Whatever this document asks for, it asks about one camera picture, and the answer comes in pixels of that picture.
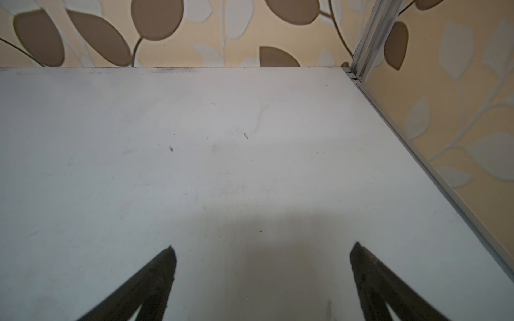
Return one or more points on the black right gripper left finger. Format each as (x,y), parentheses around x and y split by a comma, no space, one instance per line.
(144,296)

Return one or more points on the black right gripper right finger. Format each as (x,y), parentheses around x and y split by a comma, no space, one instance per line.
(381,292)

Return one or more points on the aluminium frame corner post right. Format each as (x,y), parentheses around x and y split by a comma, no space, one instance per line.
(377,29)

